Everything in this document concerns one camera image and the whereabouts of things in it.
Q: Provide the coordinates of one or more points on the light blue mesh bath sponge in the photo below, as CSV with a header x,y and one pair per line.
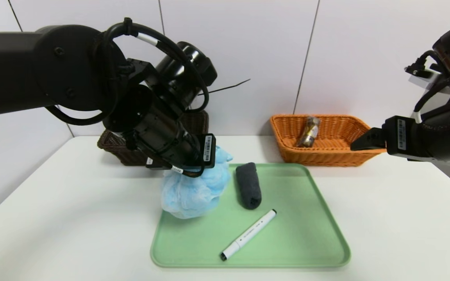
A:
x,y
190,195

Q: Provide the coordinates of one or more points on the orange wicker basket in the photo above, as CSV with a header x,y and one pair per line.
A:
x,y
338,156

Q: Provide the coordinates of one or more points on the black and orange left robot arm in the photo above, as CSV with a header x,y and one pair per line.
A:
x,y
53,70

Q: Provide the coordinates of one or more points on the dark grey towel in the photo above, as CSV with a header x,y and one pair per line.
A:
x,y
248,185

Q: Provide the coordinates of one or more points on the white marker pen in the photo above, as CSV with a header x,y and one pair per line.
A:
x,y
248,235

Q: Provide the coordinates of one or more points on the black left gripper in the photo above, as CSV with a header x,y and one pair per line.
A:
x,y
208,150

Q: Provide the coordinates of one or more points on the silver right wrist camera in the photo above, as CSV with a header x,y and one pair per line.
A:
x,y
424,80

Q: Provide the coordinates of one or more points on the chocolate candy packet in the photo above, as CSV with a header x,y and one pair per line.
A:
x,y
309,132

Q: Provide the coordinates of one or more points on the light green plastic tray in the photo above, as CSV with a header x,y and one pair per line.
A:
x,y
287,234

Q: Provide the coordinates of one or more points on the dark brown wicker basket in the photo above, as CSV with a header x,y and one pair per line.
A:
x,y
115,152

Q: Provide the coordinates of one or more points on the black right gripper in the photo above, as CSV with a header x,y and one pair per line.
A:
x,y
400,135

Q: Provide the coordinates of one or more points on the thin black zip tie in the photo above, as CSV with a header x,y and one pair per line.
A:
x,y
225,86

